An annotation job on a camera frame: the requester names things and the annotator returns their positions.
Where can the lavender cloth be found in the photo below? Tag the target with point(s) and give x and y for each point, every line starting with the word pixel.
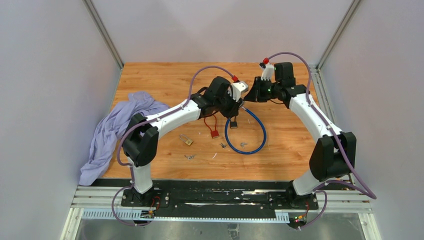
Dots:
pixel 111 129

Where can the red cable lock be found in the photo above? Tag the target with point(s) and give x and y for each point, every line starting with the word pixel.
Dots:
pixel 214 133

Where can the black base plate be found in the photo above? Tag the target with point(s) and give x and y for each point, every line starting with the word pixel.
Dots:
pixel 218 199

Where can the brass padlock keys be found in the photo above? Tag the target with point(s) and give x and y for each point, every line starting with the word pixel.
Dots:
pixel 190 157

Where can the red lock keys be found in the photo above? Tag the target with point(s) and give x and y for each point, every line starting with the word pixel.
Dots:
pixel 223 145

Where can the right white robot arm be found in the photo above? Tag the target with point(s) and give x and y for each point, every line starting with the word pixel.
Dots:
pixel 334 153

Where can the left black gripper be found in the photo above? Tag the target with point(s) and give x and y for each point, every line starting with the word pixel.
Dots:
pixel 234 111

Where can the black cable lock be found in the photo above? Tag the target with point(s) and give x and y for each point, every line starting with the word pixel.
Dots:
pixel 233 123

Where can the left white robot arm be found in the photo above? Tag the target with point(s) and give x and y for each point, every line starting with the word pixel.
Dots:
pixel 140 141

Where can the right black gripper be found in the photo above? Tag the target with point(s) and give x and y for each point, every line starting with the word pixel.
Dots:
pixel 255 95

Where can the blue lock keys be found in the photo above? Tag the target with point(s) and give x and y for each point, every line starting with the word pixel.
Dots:
pixel 243 144

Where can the aluminium frame rails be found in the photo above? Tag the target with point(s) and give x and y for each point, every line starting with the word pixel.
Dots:
pixel 337 201

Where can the brass padlock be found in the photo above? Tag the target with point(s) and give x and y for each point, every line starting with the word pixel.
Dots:
pixel 188 141

